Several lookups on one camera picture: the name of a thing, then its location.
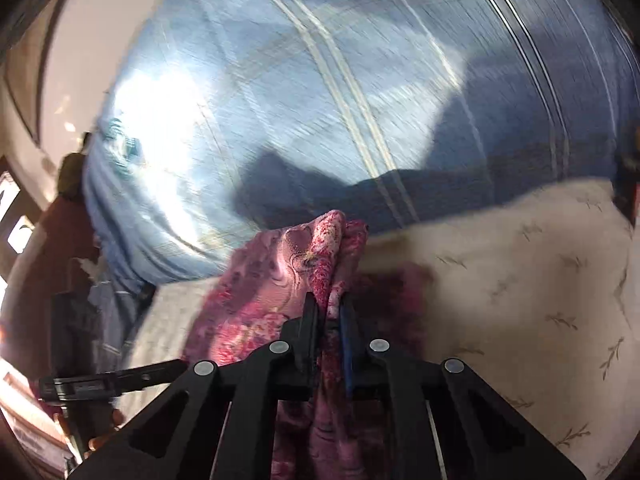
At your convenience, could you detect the person's left hand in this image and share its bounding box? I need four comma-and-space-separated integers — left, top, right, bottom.
53, 408, 125, 456

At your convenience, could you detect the blue plaid bedsheet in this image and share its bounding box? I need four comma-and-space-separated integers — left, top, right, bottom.
81, 0, 640, 286

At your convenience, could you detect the cream leaf-print sheet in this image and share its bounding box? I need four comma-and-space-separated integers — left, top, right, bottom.
129, 179, 639, 479

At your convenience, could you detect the pink floral garment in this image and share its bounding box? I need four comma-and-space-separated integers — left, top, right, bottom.
182, 210, 434, 479

